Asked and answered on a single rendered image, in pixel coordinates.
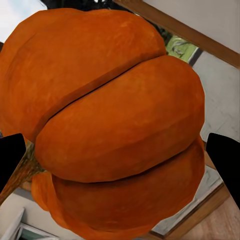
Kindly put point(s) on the shelf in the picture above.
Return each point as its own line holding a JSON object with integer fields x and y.
{"x": 20, "y": 230}

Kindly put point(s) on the pumpkin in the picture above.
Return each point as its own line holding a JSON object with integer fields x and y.
{"x": 111, "y": 122}

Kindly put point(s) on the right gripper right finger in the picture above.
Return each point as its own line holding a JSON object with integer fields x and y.
{"x": 225, "y": 155}

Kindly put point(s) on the door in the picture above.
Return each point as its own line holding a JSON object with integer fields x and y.
{"x": 218, "y": 68}

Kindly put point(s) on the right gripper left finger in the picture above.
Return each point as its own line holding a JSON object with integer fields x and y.
{"x": 12, "y": 150}

